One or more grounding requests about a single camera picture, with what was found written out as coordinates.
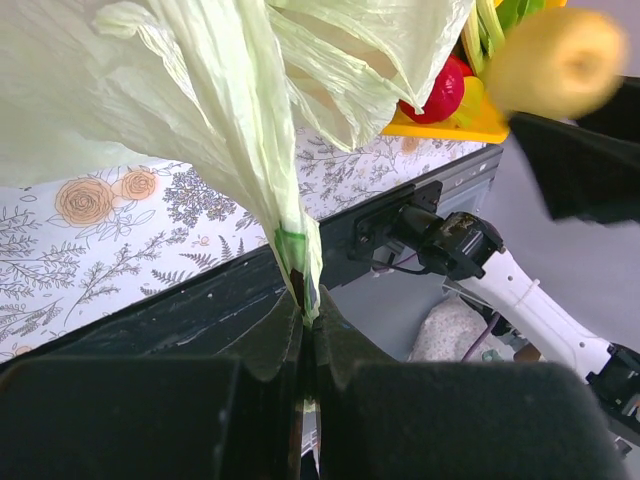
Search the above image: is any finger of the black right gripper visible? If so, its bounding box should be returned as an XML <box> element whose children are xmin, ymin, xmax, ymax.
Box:
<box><xmin>576</xmin><ymin>76</ymin><xmax>639</xmax><ymax>148</ymax></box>
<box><xmin>509</xmin><ymin>113</ymin><xmax>639</xmax><ymax>225</ymax></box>

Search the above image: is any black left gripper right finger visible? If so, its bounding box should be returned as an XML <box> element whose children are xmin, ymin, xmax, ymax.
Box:
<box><xmin>313</xmin><ymin>292</ymin><xmax>627</xmax><ymax>479</ymax></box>

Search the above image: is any yellow red toy mango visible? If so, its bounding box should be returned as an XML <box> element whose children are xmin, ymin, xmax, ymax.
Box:
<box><xmin>450</xmin><ymin>76</ymin><xmax>484</xmax><ymax>128</ymax></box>

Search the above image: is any floral patterned table mat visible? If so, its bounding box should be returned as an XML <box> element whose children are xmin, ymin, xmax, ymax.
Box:
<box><xmin>1</xmin><ymin>128</ymin><xmax>479</xmax><ymax>360</ymax></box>

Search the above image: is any yellow toy lemon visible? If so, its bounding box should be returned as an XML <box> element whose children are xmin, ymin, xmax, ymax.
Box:
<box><xmin>483</xmin><ymin>7</ymin><xmax>630</xmax><ymax>120</ymax></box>

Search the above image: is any red toy pepper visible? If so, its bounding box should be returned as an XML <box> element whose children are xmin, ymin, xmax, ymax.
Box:
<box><xmin>398</xmin><ymin>55</ymin><xmax>472</xmax><ymax>124</ymax></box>

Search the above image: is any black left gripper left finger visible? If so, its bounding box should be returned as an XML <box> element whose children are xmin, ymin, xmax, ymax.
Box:
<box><xmin>1</xmin><ymin>293</ymin><xmax>303</xmax><ymax>479</ymax></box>

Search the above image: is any green toy leaf vegetable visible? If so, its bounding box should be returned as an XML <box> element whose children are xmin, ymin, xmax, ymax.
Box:
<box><xmin>496</xmin><ymin>0</ymin><xmax>546</xmax><ymax>33</ymax></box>

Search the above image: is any light green plastic bag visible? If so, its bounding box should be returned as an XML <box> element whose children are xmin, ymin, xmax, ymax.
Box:
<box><xmin>1</xmin><ymin>1</ymin><xmax>473</xmax><ymax>324</ymax></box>

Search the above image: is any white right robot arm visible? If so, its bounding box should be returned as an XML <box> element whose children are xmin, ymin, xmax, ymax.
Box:
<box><xmin>391</xmin><ymin>77</ymin><xmax>639</xmax><ymax>427</ymax></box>

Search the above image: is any yellow plastic bin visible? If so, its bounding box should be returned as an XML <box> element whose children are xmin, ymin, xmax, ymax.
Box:
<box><xmin>381</xmin><ymin>96</ymin><xmax>510</xmax><ymax>144</ymax></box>

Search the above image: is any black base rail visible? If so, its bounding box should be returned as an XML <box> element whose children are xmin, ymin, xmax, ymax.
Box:
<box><xmin>18</xmin><ymin>145</ymin><xmax>503</xmax><ymax>361</ymax></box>

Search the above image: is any white toy leek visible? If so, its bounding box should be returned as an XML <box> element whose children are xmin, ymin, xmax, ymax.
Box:
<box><xmin>460</xmin><ymin>1</ymin><xmax>504</xmax><ymax>77</ymax></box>

